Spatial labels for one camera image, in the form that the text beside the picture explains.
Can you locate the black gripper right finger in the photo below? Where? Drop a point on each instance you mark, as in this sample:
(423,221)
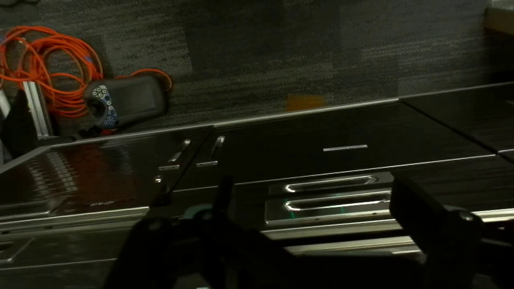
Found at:
(451,242)

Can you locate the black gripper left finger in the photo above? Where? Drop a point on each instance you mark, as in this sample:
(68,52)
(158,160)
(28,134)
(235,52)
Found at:
(178,251)

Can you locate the wide black steel drawer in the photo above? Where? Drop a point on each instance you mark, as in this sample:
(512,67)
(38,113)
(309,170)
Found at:
(375,134)

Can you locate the dark grey box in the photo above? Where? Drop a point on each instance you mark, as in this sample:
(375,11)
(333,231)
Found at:
(139,97)

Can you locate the aluminium extrusion post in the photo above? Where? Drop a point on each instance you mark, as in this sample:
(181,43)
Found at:
(38,110)

